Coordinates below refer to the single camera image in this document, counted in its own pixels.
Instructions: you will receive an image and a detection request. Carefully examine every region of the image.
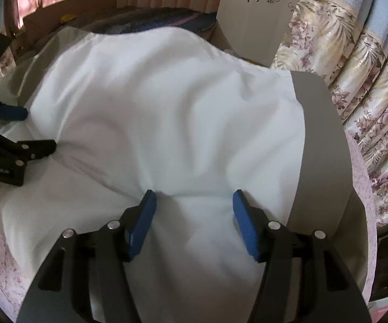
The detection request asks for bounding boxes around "white door with stickers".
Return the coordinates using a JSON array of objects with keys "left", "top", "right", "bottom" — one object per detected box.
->
[{"left": 211, "top": 0, "right": 299, "bottom": 66}]

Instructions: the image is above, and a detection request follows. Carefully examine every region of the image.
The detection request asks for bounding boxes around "far bed with striped blanket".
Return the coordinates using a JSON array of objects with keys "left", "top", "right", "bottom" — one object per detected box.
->
[{"left": 65, "top": 7, "right": 217, "bottom": 39}]

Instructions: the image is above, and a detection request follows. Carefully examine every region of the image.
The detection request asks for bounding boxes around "floral and blue curtain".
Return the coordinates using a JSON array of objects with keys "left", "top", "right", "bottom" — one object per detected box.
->
[{"left": 272, "top": 0, "right": 388, "bottom": 230}]

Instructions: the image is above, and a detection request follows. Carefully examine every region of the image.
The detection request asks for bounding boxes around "grey and white garment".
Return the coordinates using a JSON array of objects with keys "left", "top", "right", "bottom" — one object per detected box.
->
[{"left": 0, "top": 27, "right": 369, "bottom": 322}]

